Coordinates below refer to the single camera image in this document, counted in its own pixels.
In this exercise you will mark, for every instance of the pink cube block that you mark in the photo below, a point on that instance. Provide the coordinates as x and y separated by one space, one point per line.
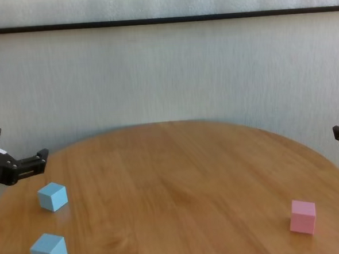
303 218

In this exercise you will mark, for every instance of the black wall rail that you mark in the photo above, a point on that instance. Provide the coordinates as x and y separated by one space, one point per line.
163 20

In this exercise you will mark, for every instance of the light blue cube block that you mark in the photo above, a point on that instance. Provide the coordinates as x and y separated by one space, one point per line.
47 252
51 197

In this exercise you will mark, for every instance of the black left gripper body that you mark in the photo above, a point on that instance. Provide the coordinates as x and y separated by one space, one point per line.
0 169

